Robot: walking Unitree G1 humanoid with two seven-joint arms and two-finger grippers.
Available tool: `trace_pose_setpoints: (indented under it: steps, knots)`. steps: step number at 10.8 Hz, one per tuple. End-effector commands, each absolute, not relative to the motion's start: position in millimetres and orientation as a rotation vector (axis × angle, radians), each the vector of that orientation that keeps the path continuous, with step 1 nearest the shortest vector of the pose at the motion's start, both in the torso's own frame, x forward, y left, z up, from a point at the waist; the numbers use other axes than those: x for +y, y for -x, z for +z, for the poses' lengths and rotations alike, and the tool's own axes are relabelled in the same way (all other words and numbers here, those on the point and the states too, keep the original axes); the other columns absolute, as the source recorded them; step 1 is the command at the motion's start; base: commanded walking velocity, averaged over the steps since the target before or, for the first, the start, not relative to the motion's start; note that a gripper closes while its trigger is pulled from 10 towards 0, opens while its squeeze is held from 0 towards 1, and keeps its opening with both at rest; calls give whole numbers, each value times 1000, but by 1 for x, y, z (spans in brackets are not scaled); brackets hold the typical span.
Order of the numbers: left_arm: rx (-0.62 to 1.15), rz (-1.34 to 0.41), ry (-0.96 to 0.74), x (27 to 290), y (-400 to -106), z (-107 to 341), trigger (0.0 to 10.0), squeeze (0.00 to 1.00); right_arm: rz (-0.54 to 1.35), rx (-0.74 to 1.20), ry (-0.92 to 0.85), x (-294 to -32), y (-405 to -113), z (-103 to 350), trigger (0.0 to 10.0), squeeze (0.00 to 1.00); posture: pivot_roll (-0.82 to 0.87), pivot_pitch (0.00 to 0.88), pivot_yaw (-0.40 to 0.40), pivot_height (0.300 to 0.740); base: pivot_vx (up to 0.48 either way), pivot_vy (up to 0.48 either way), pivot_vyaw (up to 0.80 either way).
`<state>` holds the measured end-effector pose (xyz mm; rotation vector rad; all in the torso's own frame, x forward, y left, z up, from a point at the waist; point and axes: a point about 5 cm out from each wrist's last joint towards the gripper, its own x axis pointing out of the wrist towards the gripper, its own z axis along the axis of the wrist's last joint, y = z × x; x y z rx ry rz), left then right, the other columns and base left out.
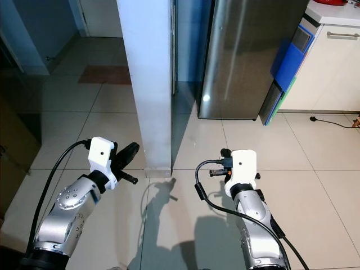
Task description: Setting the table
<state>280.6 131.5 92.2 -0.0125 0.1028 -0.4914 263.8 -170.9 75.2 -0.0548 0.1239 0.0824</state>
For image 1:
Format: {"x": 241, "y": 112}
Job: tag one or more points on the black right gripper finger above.
{"x": 218, "y": 174}
{"x": 225, "y": 153}

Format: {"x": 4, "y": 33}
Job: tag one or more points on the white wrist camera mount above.
{"x": 101, "y": 154}
{"x": 243, "y": 169}

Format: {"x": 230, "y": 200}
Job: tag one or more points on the brown floor mat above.
{"x": 104, "y": 75}

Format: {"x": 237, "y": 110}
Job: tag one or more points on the cream kitchen cabinet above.
{"x": 326, "y": 73}

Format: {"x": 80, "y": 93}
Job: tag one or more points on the stainless steel fridge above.
{"x": 242, "y": 56}

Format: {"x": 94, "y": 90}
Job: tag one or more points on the white door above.
{"x": 98, "y": 17}

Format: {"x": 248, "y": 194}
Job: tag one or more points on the green board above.
{"x": 284, "y": 98}

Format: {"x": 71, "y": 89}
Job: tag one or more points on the blue board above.
{"x": 292, "y": 62}

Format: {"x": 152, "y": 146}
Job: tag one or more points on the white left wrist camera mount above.
{"x": 101, "y": 154}

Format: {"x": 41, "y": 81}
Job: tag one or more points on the red item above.
{"x": 329, "y": 2}

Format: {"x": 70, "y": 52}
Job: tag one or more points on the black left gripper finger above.
{"x": 129, "y": 153}
{"x": 128, "y": 179}

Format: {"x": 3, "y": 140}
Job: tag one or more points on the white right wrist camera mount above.
{"x": 243, "y": 169}

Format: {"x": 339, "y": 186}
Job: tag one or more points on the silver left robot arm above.
{"x": 67, "y": 214}

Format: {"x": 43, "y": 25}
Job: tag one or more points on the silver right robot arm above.
{"x": 256, "y": 225}

